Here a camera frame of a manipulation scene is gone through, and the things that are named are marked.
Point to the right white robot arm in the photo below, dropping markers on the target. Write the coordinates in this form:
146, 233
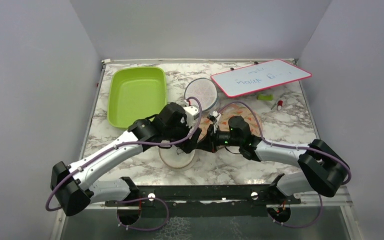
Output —
321, 169

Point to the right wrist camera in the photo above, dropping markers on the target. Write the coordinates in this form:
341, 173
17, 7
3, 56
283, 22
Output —
214, 117

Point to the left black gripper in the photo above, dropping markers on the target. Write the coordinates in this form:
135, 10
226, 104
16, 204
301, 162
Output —
190, 143

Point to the pink framed whiteboard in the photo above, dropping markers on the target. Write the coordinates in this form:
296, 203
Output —
257, 77

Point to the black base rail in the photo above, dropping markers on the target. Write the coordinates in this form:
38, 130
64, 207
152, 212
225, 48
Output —
194, 201

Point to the red capped marker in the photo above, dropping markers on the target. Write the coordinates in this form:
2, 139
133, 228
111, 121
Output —
277, 106

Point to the floral fabric pouch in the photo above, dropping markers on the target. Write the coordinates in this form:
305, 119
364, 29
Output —
237, 109

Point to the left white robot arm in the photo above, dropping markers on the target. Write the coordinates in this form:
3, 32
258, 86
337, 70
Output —
76, 185

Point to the green plastic tray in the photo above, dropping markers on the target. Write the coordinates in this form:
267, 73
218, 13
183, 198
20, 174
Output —
136, 93

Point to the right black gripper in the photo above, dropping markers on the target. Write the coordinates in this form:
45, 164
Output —
210, 144

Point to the green eraser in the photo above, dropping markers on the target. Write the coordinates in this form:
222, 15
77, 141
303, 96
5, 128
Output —
265, 97

